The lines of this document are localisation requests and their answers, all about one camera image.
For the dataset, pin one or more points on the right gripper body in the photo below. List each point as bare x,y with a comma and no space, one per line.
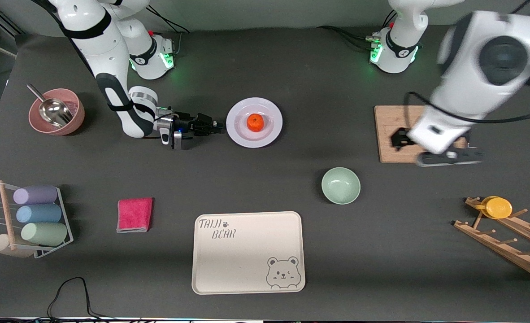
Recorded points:
189,124

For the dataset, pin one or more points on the white round plate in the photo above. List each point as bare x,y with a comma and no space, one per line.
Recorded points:
238,130

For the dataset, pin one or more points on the orange fruit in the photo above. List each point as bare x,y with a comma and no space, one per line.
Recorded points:
255,123

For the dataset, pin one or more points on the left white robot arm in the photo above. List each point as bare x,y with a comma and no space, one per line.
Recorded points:
484,63

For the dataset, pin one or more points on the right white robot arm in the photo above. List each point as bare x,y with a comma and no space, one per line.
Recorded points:
108,49

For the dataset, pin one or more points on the wooden cutting board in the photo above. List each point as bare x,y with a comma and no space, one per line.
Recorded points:
386,116

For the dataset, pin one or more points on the pale green bowl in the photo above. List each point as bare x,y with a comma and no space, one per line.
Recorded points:
341,186

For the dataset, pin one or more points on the yellow mug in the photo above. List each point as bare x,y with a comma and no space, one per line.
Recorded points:
498,207

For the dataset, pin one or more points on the pink folded cloth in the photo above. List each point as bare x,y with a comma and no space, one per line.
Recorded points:
135,215

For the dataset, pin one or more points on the pink bowl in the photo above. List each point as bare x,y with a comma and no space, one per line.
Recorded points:
77,116

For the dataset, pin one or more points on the cream bear print tray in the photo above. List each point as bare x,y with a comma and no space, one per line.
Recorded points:
242,255

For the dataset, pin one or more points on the metal scoop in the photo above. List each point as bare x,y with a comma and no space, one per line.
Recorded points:
56,112

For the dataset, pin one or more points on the wooden peg mug rack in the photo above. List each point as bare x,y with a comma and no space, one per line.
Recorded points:
507,246

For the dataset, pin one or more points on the pale purple cup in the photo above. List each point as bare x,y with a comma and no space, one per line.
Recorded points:
36,194

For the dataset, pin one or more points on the pale blue cup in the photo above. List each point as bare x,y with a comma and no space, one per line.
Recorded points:
40,213

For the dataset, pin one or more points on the pale green cup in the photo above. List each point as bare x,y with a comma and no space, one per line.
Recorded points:
45,234

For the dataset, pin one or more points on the beige cup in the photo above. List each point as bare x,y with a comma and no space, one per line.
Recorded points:
0,246

